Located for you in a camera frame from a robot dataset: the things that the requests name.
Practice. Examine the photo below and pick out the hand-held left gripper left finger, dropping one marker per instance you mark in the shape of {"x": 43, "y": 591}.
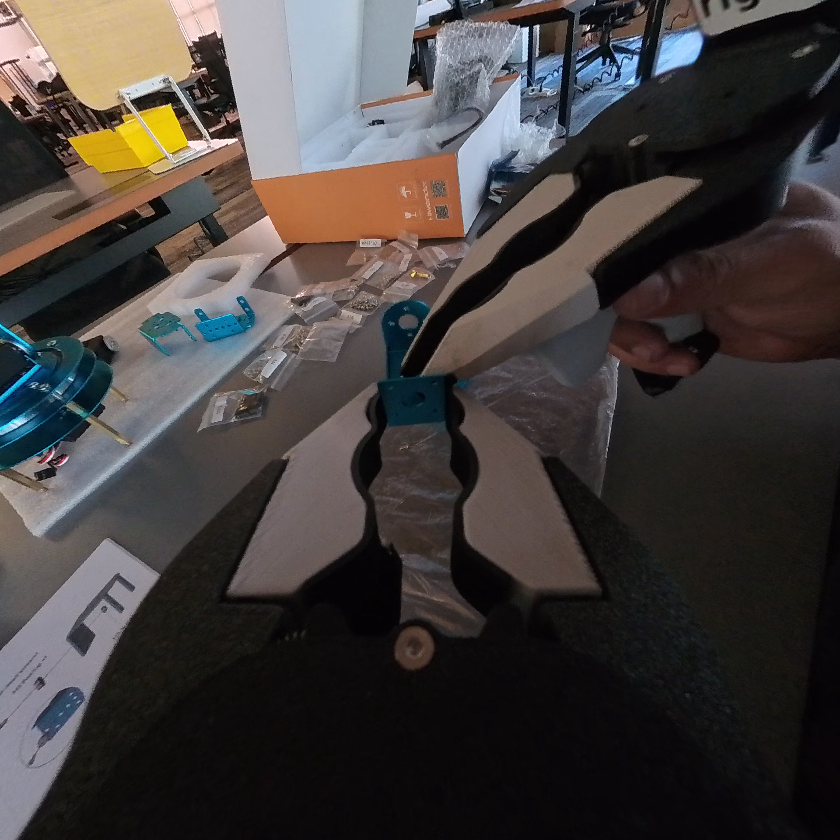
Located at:
{"x": 308, "y": 525}

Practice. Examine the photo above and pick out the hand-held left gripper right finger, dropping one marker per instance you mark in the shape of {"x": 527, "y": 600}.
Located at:
{"x": 518, "y": 525}

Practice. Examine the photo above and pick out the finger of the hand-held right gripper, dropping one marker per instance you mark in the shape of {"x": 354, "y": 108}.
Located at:
{"x": 558, "y": 289}
{"x": 499, "y": 236}

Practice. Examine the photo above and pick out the small blue U bracket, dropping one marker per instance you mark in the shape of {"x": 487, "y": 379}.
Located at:
{"x": 413, "y": 400}

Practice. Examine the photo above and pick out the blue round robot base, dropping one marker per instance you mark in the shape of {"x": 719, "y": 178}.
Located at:
{"x": 52, "y": 394}

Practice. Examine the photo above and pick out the dark grey desk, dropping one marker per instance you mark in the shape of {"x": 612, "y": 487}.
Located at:
{"x": 722, "y": 492}

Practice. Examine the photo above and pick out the person's right hand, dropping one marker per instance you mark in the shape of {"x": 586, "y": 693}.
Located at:
{"x": 754, "y": 295}

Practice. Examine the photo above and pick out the shiny silver foil bag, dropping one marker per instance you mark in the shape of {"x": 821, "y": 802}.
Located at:
{"x": 508, "y": 174}

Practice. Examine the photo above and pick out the crumpled clear plastic wrap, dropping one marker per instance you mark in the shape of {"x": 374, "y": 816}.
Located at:
{"x": 541, "y": 141}

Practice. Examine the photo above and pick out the clear plastic bag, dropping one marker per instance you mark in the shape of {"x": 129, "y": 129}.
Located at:
{"x": 558, "y": 420}

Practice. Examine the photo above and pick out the black office chair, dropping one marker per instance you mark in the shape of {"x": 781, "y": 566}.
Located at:
{"x": 607, "y": 46}

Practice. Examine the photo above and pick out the orange cardboard box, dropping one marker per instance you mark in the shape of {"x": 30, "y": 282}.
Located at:
{"x": 354, "y": 203}

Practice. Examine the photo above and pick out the pile of small screw bags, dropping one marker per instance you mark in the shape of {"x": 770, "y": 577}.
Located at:
{"x": 315, "y": 341}

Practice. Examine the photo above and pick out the bubble wrap bag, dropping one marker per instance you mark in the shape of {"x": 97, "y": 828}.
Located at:
{"x": 472, "y": 52}

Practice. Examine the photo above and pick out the white foam sheet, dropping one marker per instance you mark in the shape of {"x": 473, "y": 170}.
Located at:
{"x": 164, "y": 394}

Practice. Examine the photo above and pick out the brass standoff rod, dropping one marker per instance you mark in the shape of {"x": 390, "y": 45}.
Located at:
{"x": 111, "y": 432}
{"x": 118, "y": 394}
{"x": 26, "y": 480}

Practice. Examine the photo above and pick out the wooden table with black legs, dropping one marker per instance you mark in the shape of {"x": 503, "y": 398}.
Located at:
{"x": 512, "y": 13}

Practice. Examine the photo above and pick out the white instruction manual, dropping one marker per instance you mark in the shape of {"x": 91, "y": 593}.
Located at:
{"x": 52, "y": 656}

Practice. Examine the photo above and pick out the person's black clothing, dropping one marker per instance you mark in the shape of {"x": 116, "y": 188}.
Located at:
{"x": 820, "y": 656}

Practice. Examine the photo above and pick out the yellow plastic bin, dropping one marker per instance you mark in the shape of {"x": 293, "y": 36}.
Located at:
{"x": 157, "y": 134}
{"x": 98, "y": 154}

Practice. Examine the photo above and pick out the beige rounded board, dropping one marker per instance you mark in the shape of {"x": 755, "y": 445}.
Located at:
{"x": 98, "y": 46}

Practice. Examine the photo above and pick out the dark monitor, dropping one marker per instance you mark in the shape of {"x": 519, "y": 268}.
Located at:
{"x": 26, "y": 157}

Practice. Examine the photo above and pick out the blue perforated bracket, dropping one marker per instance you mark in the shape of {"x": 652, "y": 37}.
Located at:
{"x": 223, "y": 328}

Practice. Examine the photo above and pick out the blue flat bracket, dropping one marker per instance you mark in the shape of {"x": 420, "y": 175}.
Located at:
{"x": 161, "y": 328}

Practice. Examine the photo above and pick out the white metal frame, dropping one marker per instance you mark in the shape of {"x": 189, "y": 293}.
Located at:
{"x": 190, "y": 111}

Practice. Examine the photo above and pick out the wooden table with dark frame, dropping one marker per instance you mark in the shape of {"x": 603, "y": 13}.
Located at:
{"x": 98, "y": 203}

